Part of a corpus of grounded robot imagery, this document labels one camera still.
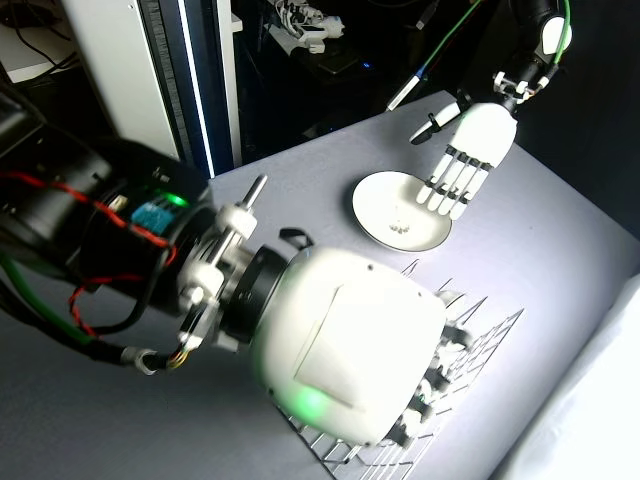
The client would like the white shelf board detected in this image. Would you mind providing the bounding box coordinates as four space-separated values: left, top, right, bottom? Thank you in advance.
0 19 81 84

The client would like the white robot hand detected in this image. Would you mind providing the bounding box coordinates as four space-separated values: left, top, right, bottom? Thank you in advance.
409 99 519 222
248 244 476 449

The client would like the green cable with white sleeve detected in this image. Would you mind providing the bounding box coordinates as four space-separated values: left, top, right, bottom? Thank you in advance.
386 0 484 112

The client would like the white robot body column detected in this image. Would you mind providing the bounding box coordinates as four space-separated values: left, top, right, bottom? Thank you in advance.
59 0 244 179

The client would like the grey table cloth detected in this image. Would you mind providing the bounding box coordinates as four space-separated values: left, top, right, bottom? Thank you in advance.
0 89 640 480

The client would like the black box with blue light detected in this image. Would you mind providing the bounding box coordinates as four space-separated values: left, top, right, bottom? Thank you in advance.
304 47 375 77

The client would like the silver wire dish rack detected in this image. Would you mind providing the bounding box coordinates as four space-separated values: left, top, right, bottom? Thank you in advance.
287 259 526 476

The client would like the spare white robot hand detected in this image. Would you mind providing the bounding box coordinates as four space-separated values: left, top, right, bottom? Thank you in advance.
267 0 347 55

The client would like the white fabric sheet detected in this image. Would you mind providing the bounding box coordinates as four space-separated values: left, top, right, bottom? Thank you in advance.
492 272 640 480

